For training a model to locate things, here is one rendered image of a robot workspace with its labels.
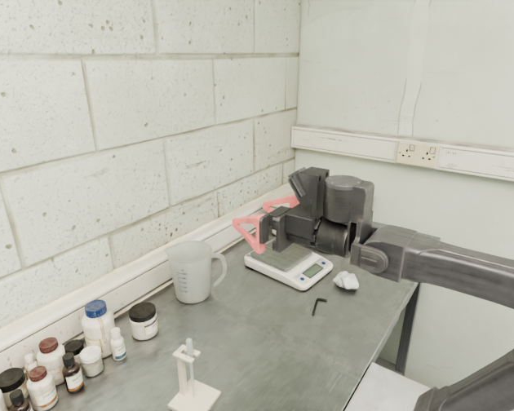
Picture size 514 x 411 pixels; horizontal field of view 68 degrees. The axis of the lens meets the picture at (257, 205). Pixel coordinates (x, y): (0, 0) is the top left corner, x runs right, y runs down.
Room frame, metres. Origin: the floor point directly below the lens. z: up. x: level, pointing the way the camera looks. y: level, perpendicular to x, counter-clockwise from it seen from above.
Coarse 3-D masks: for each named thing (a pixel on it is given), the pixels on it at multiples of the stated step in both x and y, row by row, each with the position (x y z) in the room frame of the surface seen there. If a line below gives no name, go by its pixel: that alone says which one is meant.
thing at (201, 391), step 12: (180, 348) 0.60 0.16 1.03; (180, 360) 0.59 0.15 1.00; (192, 360) 0.57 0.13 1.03; (180, 372) 0.59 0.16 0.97; (180, 384) 0.60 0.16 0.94; (204, 384) 0.62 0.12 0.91; (180, 396) 0.59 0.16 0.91; (192, 396) 0.59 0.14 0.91; (204, 396) 0.59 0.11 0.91; (216, 396) 0.59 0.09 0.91; (180, 408) 0.56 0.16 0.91; (192, 408) 0.56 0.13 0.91; (204, 408) 0.56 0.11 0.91
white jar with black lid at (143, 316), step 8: (136, 304) 0.82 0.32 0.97; (144, 304) 0.82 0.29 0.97; (152, 304) 0.82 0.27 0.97; (136, 312) 0.79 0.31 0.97; (144, 312) 0.79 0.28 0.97; (152, 312) 0.79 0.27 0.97; (136, 320) 0.77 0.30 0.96; (144, 320) 0.77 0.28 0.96; (152, 320) 0.78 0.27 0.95; (136, 328) 0.77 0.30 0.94; (144, 328) 0.77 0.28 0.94; (152, 328) 0.78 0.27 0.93; (136, 336) 0.77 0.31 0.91; (144, 336) 0.77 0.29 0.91; (152, 336) 0.78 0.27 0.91
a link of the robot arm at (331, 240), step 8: (328, 224) 0.55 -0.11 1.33; (336, 224) 0.54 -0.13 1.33; (344, 224) 0.53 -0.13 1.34; (352, 224) 0.53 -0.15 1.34; (320, 232) 0.54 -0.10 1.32; (328, 232) 0.54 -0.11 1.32; (336, 232) 0.53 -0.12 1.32; (344, 232) 0.53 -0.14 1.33; (352, 232) 0.53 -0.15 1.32; (320, 240) 0.54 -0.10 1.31; (328, 240) 0.53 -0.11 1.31; (336, 240) 0.53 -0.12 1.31; (344, 240) 0.52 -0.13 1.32; (352, 240) 0.53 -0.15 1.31; (320, 248) 0.54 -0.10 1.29; (328, 248) 0.53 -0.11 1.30; (336, 248) 0.52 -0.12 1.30; (344, 248) 0.52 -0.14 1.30; (344, 256) 0.52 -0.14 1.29
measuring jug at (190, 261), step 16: (176, 256) 1.00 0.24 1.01; (192, 256) 1.03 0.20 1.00; (208, 256) 0.94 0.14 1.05; (176, 272) 0.92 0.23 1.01; (192, 272) 0.91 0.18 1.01; (208, 272) 0.95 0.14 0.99; (224, 272) 0.96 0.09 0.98; (176, 288) 0.93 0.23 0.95; (192, 288) 0.92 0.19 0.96; (208, 288) 0.95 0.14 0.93
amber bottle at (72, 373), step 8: (72, 352) 0.63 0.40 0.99; (64, 360) 0.61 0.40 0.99; (72, 360) 0.62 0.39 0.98; (64, 368) 0.62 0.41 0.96; (72, 368) 0.62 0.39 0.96; (80, 368) 0.63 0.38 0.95; (64, 376) 0.61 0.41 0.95; (72, 376) 0.61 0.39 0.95; (80, 376) 0.62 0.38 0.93; (72, 384) 0.61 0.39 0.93; (80, 384) 0.62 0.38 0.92; (72, 392) 0.61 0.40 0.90
